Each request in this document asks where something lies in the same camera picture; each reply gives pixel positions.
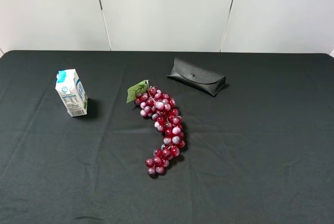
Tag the red artificial grape bunch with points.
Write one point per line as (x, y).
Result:
(161, 108)

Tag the black leather glasses case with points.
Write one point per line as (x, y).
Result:
(199, 78)

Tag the white blue milk carton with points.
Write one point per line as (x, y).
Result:
(72, 93)

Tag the black tablecloth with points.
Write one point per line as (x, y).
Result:
(260, 151)

